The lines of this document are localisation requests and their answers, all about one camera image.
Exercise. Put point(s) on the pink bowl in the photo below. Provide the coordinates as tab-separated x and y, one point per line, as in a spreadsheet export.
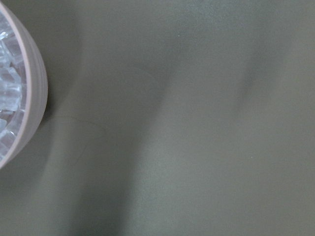
36	82

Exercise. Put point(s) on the clear ice cubes pile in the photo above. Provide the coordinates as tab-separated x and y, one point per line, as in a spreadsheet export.
12	89

